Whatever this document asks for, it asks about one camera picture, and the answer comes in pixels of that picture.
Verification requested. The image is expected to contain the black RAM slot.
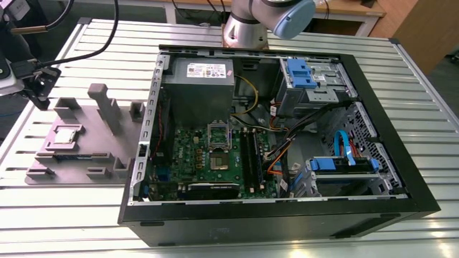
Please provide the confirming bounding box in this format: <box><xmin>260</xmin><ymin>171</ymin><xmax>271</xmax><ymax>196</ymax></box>
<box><xmin>253</xmin><ymin>128</ymin><xmax>268</xmax><ymax>191</ymax></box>
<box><xmin>240</xmin><ymin>128</ymin><xmax>253</xmax><ymax>193</ymax></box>
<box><xmin>244</xmin><ymin>128</ymin><xmax>257</xmax><ymax>193</ymax></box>
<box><xmin>249</xmin><ymin>128</ymin><xmax>262</xmax><ymax>192</ymax></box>

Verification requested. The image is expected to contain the silver CPU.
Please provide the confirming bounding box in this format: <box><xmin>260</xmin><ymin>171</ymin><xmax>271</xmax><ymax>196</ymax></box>
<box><xmin>53</xmin><ymin>128</ymin><xmax>80</xmax><ymax>143</ymax></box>

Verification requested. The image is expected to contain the black cable bundle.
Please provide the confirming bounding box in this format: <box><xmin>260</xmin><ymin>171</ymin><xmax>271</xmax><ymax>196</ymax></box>
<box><xmin>264</xmin><ymin>101</ymin><xmax>355</xmax><ymax>162</ymax></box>

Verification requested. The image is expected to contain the curved blue flat wire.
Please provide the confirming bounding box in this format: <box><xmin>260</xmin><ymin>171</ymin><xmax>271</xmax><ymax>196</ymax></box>
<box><xmin>332</xmin><ymin>130</ymin><xmax>359</xmax><ymax>166</ymax></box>

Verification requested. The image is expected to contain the grey parts rack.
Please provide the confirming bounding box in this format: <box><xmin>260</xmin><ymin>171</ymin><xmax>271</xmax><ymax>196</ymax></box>
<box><xmin>24</xmin><ymin>83</ymin><xmax>146</xmax><ymax>186</ymax></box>

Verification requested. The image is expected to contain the metal socket cover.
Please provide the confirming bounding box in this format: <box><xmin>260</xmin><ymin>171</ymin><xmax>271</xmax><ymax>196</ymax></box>
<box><xmin>206</xmin><ymin>119</ymin><xmax>232</xmax><ymax>152</ymax></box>

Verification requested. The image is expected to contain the grey power supply unit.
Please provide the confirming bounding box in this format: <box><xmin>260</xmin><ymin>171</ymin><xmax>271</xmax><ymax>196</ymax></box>
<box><xmin>162</xmin><ymin>56</ymin><xmax>236</xmax><ymax>131</ymax></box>

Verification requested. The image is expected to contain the straight blue wire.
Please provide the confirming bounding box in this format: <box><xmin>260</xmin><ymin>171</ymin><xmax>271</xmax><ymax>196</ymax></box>
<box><xmin>289</xmin><ymin>171</ymin><xmax>305</xmax><ymax>198</ymax></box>

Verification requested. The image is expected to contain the white desk frame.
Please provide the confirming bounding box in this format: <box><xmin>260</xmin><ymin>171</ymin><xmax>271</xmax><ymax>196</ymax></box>
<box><xmin>54</xmin><ymin>0</ymin><xmax>233</xmax><ymax>27</ymax></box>

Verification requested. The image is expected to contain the metal drive bay cage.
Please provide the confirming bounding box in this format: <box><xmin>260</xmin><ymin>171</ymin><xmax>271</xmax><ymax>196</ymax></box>
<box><xmin>277</xmin><ymin>56</ymin><xmax>359</xmax><ymax>117</ymax></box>

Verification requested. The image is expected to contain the yellow wire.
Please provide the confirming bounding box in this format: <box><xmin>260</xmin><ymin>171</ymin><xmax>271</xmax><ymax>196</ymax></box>
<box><xmin>230</xmin><ymin>75</ymin><xmax>260</xmax><ymax>117</ymax></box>

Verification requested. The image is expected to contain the wooden cabinet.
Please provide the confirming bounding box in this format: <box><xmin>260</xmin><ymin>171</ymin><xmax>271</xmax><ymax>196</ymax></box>
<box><xmin>371</xmin><ymin>0</ymin><xmax>459</xmax><ymax>76</ymax></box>

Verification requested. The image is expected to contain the green RAM stick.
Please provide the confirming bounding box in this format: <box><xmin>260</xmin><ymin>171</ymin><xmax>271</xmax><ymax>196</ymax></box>
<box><xmin>53</xmin><ymin>154</ymin><xmax>94</xmax><ymax>161</ymax></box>

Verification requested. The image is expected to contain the wooden desk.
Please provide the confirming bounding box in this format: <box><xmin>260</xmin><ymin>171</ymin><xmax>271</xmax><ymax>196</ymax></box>
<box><xmin>311</xmin><ymin>0</ymin><xmax>387</xmax><ymax>37</ymax></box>

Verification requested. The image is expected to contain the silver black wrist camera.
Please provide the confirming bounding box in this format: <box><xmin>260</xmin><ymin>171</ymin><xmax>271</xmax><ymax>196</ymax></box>
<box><xmin>0</xmin><ymin>0</ymin><xmax>32</xmax><ymax>22</ymax></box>

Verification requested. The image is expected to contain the hard disk in blue carrier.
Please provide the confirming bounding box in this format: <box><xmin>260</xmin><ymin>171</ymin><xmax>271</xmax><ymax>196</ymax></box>
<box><xmin>308</xmin><ymin>156</ymin><xmax>380</xmax><ymax>174</ymax></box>

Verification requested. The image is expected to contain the black graphics card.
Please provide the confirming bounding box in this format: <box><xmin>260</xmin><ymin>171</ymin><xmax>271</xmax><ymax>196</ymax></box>
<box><xmin>177</xmin><ymin>182</ymin><xmax>241</xmax><ymax>200</ymax></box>

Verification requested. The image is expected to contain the black PC case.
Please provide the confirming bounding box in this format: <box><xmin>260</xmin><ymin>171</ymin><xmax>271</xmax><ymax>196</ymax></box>
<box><xmin>117</xmin><ymin>44</ymin><xmax>441</xmax><ymax>247</ymax></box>

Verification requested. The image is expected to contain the blue drive bay latch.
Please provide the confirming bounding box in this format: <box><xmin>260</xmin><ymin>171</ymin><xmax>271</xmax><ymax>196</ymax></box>
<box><xmin>285</xmin><ymin>58</ymin><xmax>320</xmax><ymax>89</ymax></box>

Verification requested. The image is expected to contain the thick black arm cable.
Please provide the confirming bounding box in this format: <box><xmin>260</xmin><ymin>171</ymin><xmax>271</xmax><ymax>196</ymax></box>
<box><xmin>33</xmin><ymin>0</ymin><xmax>121</xmax><ymax>69</ymax></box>

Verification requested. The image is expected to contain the orange wire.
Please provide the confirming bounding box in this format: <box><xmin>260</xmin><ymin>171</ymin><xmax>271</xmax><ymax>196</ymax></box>
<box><xmin>266</xmin><ymin>152</ymin><xmax>288</xmax><ymax>176</ymax></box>

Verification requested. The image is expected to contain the metal disk bay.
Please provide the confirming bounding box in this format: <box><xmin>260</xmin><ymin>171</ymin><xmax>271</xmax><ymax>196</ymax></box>
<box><xmin>304</xmin><ymin>158</ymin><xmax>408</xmax><ymax>199</ymax></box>

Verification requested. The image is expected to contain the green motherboard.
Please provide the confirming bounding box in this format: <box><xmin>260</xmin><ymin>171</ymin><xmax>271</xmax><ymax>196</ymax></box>
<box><xmin>145</xmin><ymin>126</ymin><xmax>280</xmax><ymax>201</ymax></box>

